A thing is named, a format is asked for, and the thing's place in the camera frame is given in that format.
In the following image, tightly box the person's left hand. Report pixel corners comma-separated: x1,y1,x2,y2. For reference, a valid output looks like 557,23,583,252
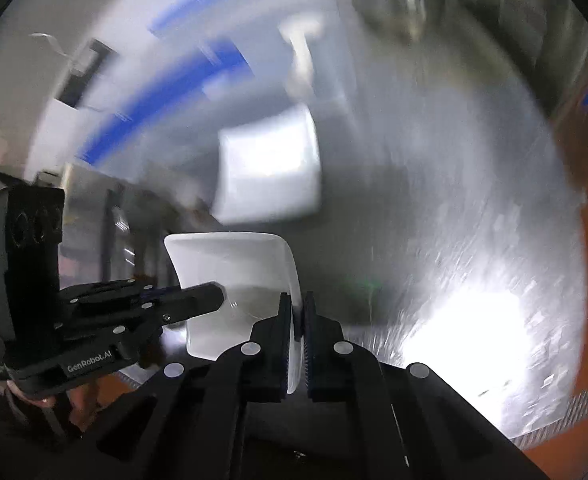
6,380,99,431

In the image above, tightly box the white square ceramic dish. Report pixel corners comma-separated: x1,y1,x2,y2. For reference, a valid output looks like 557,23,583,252
165,232,303,394

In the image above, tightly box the white square plate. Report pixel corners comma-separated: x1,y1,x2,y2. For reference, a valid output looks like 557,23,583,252
212,104,321,226

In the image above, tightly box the translucent bin with blue lid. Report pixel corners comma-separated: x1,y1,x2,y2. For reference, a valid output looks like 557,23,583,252
26,0,323,181

